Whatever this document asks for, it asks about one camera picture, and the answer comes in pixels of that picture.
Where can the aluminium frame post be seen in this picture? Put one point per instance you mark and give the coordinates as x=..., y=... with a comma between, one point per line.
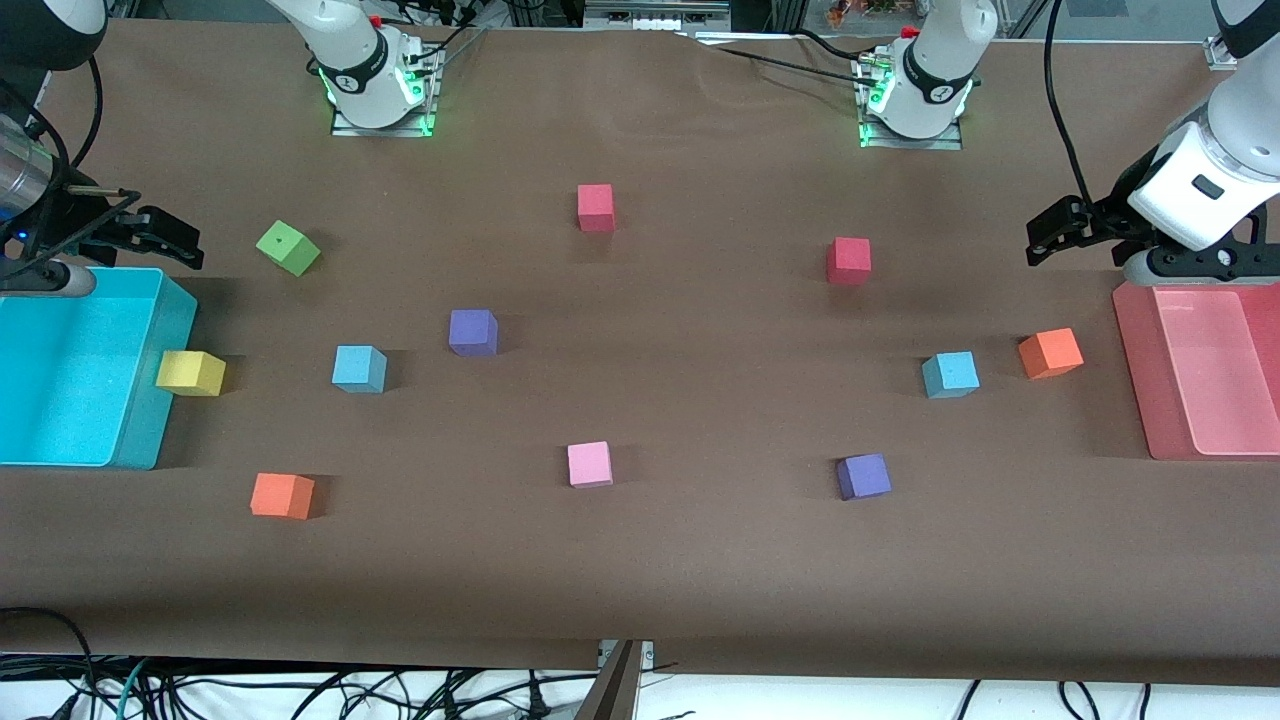
x=1222, y=55

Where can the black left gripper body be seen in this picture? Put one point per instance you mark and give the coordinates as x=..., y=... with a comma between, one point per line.
x=1108, y=217

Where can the yellow foam block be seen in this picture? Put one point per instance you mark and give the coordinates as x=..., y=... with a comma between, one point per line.
x=190, y=372

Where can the cyan plastic bin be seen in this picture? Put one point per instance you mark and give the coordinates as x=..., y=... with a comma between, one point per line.
x=60, y=380

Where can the pink foam block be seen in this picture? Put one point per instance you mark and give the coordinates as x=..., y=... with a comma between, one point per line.
x=589, y=464

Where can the purple foam block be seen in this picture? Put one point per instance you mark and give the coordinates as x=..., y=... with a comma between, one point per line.
x=472, y=332
x=863, y=476

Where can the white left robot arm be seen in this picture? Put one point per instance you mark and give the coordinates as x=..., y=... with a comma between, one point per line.
x=940, y=60

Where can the grey power strip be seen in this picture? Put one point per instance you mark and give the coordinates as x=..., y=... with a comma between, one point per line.
x=650, y=15

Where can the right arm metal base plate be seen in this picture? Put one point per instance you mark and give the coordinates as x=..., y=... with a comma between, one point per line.
x=400, y=131

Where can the metal table bracket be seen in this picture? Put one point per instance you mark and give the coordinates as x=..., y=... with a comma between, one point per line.
x=615, y=695

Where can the orange foam block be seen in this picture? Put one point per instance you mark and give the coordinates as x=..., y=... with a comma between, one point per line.
x=282, y=495
x=1050, y=353

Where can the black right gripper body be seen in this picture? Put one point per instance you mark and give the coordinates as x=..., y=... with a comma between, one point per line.
x=62, y=222

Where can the pink plastic bin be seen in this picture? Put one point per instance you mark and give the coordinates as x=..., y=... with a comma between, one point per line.
x=1210, y=380

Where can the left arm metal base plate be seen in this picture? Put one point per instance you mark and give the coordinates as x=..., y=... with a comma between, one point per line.
x=945, y=144

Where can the red foam block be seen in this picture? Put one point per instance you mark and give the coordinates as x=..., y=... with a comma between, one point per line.
x=848, y=260
x=595, y=207

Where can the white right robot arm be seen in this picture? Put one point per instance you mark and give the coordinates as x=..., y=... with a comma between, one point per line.
x=350, y=50

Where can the green foam block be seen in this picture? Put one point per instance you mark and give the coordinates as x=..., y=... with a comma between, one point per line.
x=288, y=247

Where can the light blue foam block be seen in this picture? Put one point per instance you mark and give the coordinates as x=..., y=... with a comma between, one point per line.
x=358, y=368
x=950, y=374

